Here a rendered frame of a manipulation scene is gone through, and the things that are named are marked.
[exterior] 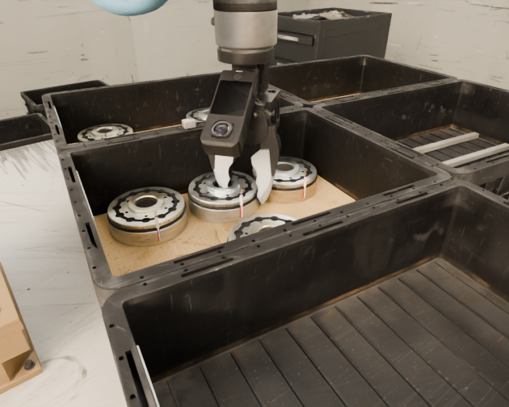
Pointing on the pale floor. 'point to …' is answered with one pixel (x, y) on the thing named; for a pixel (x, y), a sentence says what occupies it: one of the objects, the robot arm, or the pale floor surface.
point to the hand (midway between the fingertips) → (243, 196)
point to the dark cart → (330, 35)
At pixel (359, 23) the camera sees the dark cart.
